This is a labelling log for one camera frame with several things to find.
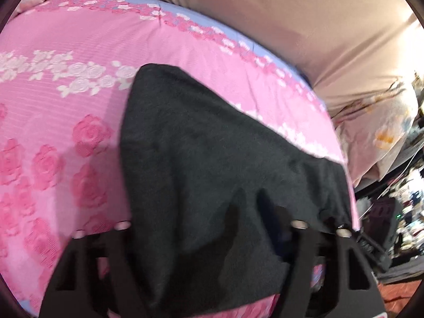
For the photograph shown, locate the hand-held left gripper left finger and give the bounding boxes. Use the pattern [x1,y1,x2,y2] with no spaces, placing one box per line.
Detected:
[39,220,148,318]

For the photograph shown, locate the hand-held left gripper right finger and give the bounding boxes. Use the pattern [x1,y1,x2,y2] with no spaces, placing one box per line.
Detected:
[281,219,389,318]

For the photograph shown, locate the black pants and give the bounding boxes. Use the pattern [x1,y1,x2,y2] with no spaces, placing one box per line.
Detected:
[119,64,392,312]

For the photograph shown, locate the black box with green light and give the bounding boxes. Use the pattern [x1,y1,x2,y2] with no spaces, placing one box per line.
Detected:
[367,198,404,250]

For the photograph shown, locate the pale floral printed quilt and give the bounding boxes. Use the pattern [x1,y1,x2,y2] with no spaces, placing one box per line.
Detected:
[331,79,418,188]

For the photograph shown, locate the pink floral bedsheet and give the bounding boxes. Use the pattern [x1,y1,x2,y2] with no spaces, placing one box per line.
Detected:
[0,0,361,318]

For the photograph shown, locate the beige cloth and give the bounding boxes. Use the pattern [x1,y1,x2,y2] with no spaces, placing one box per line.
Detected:
[76,0,421,115]

